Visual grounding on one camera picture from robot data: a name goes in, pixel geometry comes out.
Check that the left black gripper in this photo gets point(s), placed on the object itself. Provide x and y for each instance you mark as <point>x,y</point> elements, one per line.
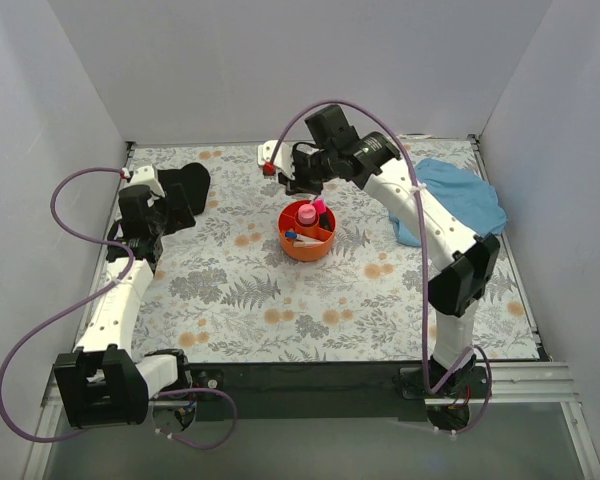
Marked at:
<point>181,198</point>

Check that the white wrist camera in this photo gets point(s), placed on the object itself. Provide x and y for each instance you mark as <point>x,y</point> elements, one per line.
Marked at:
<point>275,158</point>
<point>148,176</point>

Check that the pink capped tube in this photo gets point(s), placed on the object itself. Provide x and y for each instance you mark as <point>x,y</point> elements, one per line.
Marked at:
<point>307,214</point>

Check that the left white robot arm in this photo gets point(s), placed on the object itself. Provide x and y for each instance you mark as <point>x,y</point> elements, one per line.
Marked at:
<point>99,382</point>

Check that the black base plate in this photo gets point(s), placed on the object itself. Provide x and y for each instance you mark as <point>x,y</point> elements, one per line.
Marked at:
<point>336,390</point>

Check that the orange round organizer container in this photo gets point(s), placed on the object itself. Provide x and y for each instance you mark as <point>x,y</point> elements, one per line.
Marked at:
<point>307,230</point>

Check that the black cloth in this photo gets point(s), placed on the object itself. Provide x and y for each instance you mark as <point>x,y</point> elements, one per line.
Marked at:
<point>195,179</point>

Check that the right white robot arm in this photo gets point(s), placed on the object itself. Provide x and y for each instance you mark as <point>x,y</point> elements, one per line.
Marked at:
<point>458,262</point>

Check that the blue cloth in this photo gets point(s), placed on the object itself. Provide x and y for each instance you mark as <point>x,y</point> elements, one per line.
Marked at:
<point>464,194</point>

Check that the black pink highlighter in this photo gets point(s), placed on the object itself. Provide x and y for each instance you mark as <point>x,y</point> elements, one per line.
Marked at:
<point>321,212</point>

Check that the orange capped marker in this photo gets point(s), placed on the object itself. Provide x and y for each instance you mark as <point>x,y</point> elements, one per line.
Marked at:
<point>310,242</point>

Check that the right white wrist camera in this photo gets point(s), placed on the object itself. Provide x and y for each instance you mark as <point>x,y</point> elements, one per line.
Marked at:
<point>275,158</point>

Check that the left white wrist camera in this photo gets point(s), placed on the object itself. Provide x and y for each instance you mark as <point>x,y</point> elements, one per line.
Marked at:
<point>148,176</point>

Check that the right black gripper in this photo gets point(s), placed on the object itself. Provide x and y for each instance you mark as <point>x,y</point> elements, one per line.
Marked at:
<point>302,181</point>

